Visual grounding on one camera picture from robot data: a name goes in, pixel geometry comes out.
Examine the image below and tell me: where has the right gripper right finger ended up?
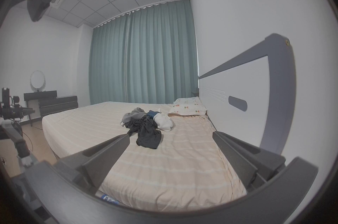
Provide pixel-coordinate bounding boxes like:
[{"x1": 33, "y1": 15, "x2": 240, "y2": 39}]
[{"x1": 212, "y1": 131, "x2": 287, "y2": 189}]

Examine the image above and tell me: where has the black dressing table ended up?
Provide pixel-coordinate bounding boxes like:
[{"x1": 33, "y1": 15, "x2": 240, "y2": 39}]
[{"x1": 23, "y1": 90, "x2": 58, "y2": 127}]

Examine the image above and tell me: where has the bed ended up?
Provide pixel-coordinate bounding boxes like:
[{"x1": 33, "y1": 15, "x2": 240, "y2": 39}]
[{"x1": 42, "y1": 33, "x2": 295, "y2": 212}]

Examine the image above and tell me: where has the white printed pillow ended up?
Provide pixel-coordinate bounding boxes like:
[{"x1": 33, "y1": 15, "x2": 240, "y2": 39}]
[{"x1": 167, "y1": 97, "x2": 208, "y2": 116}]

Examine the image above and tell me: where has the round mirror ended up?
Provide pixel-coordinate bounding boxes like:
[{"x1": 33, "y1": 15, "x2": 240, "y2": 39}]
[{"x1": 30, "y1": 70, "x2": 46, "y2": 93}]

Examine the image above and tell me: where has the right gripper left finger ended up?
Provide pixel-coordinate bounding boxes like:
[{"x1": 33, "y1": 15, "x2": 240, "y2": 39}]
[{"x1": 55, "y1": 134, "x2": 131, "y2": 189}]

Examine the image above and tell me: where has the black chest of drawers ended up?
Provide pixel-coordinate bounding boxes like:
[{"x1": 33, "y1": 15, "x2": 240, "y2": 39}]
[{"x1": 38, "y1": 96, "x2": 79, "y2": 118}]

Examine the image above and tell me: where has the pile of clothes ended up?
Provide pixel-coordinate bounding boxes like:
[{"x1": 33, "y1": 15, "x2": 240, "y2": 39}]
[{"x1": 121, "y1": 107, "x2": 175, "y2": 149}]

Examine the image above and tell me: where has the blue-green curtain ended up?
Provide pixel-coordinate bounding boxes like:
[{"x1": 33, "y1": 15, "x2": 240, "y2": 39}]
[
  {"x1": 88, "y1": 15, "x2": 130, "y2": 106},
  {"x1": 126, "y1": 0, "x2": 199, "y2": 104}
]

